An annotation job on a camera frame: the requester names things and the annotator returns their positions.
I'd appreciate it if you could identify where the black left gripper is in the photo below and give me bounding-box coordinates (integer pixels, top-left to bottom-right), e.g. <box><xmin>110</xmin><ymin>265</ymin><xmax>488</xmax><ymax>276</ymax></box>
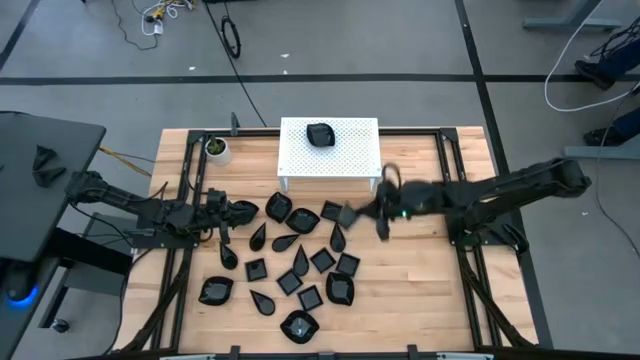
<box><xmin>197</xmin><ymin>187</ymin><xmax>254</xmax><ymax>247</ymax></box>

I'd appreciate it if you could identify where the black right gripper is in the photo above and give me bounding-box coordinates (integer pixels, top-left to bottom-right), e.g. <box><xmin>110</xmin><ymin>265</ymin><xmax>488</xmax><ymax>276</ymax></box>
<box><xmin>355</xmin><ymin>167</ymin><xmax>444</xmax><ymax>241</ymax></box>

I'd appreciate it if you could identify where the white perforated metal riser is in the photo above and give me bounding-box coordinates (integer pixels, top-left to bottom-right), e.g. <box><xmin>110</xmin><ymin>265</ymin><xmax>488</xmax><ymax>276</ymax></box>
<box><xmin>277</xmin><ymin>116</ymin><xmax>384</xmax><ymax>194</ymax></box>

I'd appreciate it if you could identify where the white pot with succulent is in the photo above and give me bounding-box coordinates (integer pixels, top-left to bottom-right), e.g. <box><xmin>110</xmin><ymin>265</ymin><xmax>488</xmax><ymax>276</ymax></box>
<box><xmin>203</xmin><ymin>135</ymin><xmax>234</xmax><ymax>168</ymax></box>

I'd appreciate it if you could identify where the black desk crossbar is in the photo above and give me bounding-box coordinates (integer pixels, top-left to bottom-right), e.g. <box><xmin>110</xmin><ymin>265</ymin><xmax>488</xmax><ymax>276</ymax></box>
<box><xmin>47</xmin><ymin>227</ymin><xmax>135</xmax><ymax>277</ymax></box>

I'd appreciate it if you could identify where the grey metal stand base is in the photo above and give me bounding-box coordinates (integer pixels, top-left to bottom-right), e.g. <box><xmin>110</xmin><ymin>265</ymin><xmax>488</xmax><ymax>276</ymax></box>
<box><xmin>38</xmin><ymin>212</ymin><xmax>139</xmax><ymax>330</ymax></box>

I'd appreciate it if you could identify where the dark grey desk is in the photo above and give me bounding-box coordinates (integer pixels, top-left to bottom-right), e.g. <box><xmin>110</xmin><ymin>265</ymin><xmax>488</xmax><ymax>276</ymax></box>
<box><xmin>0</xmin><ymin>110</ymin><xmax>107</xmax><ymax>360</ymax></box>

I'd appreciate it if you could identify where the black triangular part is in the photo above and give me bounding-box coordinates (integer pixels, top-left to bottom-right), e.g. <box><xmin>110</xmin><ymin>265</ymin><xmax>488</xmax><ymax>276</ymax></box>
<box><xmin>32</xmin><ymin>144</ymin><xmax>59</xmax><ymax>172</ymax></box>
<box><xmin>31</xmin><ymin>166</ymin><xmax>68</xmax><ymax>190</ymax></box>

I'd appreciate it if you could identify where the round black device with light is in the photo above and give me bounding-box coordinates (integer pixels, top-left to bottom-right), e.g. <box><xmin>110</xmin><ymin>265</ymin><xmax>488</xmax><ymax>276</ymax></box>
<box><xmin>3</xmin><ymin>272</ymin><xmax>41</xmax><ymax>309</ymax></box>

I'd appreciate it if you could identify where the grey desk foot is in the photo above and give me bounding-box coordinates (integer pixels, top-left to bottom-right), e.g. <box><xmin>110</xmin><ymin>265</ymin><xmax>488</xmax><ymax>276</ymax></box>
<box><xmin>562</xmin><ymin>144</ymin><xmax>640</xmax><ymax>161</ymax></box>
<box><xmin>523</xmin><ymin>0</ymin><xmax>624</xmax><ymax>30</ymax></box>

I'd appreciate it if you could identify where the person's leg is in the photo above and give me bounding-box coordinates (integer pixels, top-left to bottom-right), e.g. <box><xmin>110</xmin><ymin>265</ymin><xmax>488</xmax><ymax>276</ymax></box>
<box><xmin>583</xmin><ymin>107</ymin><xmax>640</xmax><ymax>148</ymax></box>
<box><xmin>573</xmin><ymin>37</ymin><xmax>640</xmax><ymax>92</ymax></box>

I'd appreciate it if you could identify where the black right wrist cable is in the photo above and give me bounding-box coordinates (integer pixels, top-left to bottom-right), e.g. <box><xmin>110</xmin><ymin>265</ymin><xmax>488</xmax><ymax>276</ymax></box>
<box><xmin>382</xmin><ymin>163</ymin><xmax>404</xmax><ymax>189</ymax></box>

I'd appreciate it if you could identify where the black aluminium table frame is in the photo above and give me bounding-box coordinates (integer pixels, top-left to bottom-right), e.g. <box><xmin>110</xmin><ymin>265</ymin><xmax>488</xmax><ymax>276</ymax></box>
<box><xmin>113</xmin><ymin>127</ymin><xmax>554</xmax><ymax>360</ymax></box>

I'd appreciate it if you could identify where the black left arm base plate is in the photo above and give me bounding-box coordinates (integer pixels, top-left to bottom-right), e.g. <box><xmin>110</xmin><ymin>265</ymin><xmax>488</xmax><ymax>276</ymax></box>
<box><xmin>130</xmin><ymin>209</ymin><xmax>201</xmax><ymax>250</ymax></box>

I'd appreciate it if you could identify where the yellow floor cable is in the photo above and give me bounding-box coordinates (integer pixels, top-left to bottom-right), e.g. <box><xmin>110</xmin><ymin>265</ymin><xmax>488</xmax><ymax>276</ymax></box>
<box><xmin>98</xmin><ymin>145</ymin><xmax>153</xmax><ymax>178</ymax></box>

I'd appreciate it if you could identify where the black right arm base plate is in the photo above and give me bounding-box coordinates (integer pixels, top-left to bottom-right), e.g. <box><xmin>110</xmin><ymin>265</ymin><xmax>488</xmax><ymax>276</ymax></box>
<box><xmin>444</xmin><ymin>207</ymin><xmax>526</xmax><ymax>249</ymax></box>

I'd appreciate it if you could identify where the long black floor cable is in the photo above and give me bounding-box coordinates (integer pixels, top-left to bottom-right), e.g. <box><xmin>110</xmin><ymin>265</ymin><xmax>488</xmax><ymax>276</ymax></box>
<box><xmin>202</xmin><ymin>0</ymin><xmax>268</xmax><ymax>127</ymax></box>

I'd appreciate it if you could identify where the black coiled cable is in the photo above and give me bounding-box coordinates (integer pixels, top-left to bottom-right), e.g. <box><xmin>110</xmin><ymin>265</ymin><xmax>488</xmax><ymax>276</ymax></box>
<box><xmin>221</xmin><ymin>15</ymin><xmax>242</xmax><ymax>60</ymax></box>

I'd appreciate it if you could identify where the thin black floor cable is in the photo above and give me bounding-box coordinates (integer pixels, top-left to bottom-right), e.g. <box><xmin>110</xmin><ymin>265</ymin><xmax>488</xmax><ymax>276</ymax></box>
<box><xmin>109</xmin><ymin>0</ymin><xmax>160</xmax><ymax>52</ymax></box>

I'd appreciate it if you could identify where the white and yellow cable bundle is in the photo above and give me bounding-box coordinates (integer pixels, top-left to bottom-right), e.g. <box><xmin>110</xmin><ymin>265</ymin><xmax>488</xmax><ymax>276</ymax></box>
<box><xmin>141</xmin><ymin>0</ymin><xmax>197</xmax><ymax>24</ymax></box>

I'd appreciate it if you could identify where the white floor cable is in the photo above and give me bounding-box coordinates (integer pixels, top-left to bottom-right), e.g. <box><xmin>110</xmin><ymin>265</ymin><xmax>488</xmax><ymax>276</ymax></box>
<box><xmin>543</xmin><ymin>0</ymin><xmax>640</xmax><ymax>113</ymax></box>

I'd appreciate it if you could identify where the black cable bundle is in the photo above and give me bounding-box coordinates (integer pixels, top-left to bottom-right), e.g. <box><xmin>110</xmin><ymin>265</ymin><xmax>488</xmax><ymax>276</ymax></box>
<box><xmin>589</xmin><ymin>17</ymin><xmax>640</xmax><ymax>64</ymax></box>

